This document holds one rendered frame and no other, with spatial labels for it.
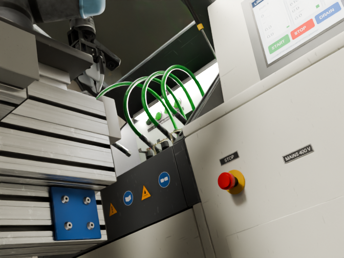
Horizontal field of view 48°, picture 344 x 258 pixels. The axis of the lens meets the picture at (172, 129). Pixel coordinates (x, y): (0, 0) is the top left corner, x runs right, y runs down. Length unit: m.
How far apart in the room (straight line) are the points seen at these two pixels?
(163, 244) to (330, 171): 0.43
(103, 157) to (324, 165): 0.40
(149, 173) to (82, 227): 0.38
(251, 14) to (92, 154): 0.81
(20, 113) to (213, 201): 0.45
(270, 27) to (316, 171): 0.59
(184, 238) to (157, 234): 0.08
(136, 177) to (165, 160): 0.11
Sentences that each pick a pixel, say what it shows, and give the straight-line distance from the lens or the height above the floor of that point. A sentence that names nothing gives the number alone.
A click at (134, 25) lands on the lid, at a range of 1.64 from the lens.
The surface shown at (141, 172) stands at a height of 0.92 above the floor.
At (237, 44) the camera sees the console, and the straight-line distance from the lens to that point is 1.28.
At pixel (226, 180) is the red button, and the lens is 0.80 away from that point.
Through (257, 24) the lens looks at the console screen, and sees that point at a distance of 1.27.
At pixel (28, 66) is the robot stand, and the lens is 0.50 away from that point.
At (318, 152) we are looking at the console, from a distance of 0.76.
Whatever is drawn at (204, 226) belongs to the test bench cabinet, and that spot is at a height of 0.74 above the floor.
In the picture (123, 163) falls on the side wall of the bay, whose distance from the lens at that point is 1.73.
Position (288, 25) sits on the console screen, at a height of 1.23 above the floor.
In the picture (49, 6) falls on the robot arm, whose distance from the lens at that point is 0.79.
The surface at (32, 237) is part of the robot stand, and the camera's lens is 0.61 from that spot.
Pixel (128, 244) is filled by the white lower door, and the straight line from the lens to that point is 1.05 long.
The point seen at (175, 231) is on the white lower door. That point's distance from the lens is 0.93.
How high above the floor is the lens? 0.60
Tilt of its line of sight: 24 degrees up
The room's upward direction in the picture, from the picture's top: 14 degrees counter-clockwise
